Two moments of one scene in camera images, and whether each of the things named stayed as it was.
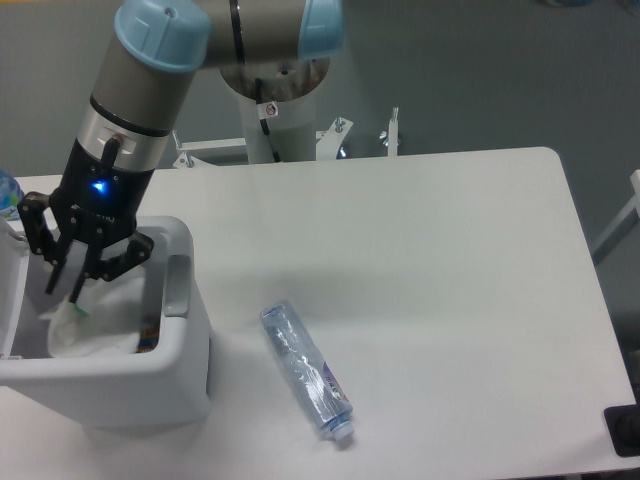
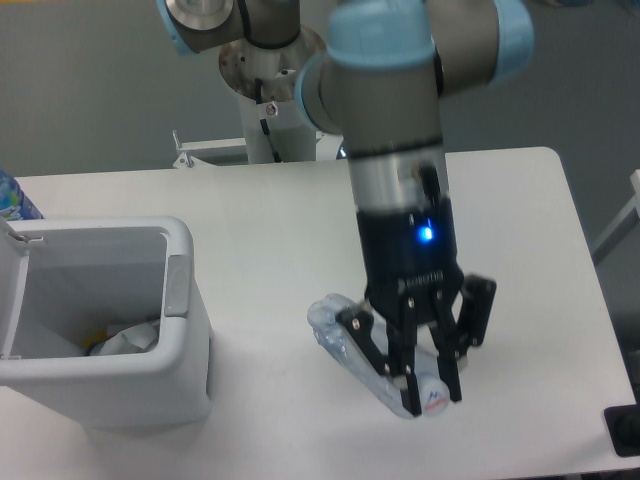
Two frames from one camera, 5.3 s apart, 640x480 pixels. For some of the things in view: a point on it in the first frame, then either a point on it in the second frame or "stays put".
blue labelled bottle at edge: x=10 y=194 stays put
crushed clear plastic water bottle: x=326 y=394 → x=379 y=384
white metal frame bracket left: x=186 y=160 stays put
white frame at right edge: x=629 y=218 stays put
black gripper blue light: x=98 y=196 → x=411 y=274
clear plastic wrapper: x=101 y=319 → x=138 y=339
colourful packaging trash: x=149 y=338 → x=92 y=346
